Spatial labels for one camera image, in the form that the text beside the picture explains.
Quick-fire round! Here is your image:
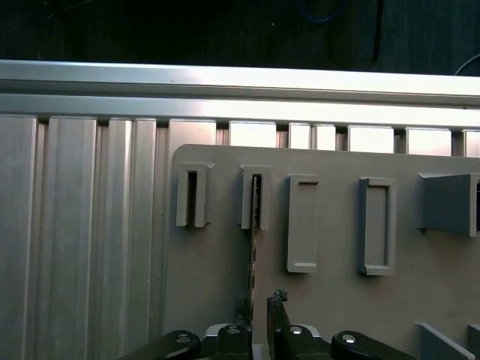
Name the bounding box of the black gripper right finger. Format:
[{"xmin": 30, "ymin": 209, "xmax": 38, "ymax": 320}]
[{"xmin": 266, "ymin": 287, "xmax": 413, "ymax": 360}]

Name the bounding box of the grey parts rack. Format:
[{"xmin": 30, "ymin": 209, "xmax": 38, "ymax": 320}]
[{"xmin": 164, "ymin": 143, "xmax": 480, "ymax": 360}]

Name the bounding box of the thin blue cable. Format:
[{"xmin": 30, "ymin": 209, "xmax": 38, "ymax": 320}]
[{"xmin": 298, "ymin": 0, "xmax": 348, "ymax": 24}]

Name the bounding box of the blue RAM stick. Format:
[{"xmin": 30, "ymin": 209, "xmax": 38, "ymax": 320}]
[{"xmin": 244, "ymin": 174, "xmax": 262, "ymax": 331}]

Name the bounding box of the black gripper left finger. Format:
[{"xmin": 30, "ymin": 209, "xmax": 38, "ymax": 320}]
[{"xmin": 115, "ymin": 295, "xmax": 254, "ymax": 360}]

